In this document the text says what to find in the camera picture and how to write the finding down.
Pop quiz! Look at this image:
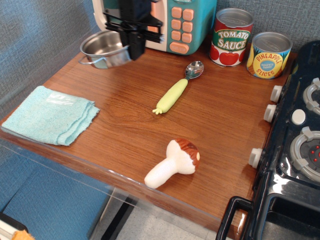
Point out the tomato sauce can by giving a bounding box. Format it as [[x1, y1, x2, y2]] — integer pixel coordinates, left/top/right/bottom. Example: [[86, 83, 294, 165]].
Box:
[[209, 8, 254, 67]]

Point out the pineapple slices can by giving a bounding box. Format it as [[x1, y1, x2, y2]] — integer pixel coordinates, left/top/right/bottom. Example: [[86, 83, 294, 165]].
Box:
[[246, 32, 293, 80]]

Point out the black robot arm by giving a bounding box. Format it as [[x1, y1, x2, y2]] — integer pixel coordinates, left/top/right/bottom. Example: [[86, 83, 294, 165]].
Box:
[[103, 0, 164, 61]]

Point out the toy mushroom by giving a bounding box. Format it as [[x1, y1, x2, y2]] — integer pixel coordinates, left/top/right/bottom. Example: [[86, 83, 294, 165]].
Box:
[[144, 138, 201, 189]]

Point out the black toy stove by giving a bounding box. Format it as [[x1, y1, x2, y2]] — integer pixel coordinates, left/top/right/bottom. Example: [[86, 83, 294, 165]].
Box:
[[216, 40, 320, 240]]

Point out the orange furry object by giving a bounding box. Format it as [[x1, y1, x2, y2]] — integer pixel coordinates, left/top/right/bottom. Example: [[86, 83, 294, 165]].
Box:
[[0, 212, 36, 240]]

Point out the green handled metal spoon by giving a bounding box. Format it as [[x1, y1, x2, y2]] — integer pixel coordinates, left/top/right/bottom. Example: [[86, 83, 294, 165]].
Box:
[[152, 60, 204, 115]]

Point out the stainless steel pot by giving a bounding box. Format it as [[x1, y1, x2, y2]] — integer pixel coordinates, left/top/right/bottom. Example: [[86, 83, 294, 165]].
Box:
[[78, 30, 132, 69]]

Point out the light blue folded cloth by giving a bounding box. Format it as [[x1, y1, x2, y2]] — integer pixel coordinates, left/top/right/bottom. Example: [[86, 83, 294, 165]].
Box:
[[1, 85, 100, 146]]

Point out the teal toy microwave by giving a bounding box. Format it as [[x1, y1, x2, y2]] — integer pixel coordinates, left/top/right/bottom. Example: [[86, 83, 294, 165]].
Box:
[[92, 0, 217, 56]]

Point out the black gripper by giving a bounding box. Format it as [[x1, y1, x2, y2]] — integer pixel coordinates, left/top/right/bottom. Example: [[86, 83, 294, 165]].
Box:
[[103, 0, 164, 61]]

